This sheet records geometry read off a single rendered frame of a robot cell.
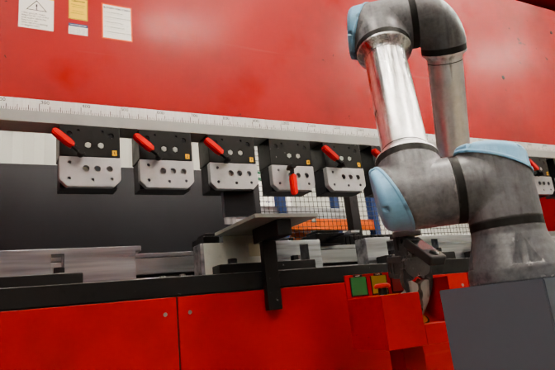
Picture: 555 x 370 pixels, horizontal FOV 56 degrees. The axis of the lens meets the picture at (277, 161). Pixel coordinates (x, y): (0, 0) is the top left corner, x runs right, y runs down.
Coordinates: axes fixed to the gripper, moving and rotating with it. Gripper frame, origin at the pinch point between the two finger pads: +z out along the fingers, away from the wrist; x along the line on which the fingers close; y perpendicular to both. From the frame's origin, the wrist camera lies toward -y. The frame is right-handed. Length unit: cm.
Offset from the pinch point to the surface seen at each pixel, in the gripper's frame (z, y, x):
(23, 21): -81, 30, 92
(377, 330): 2.6, -2.9, 15.1
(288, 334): 3.8, 18.4, 28.2
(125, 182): -48, 85, 60
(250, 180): -39, 32, 31
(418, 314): -0.3, -6.5, 5.8
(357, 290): -6.1, 9.3, 12.1
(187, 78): -70, 34, 48
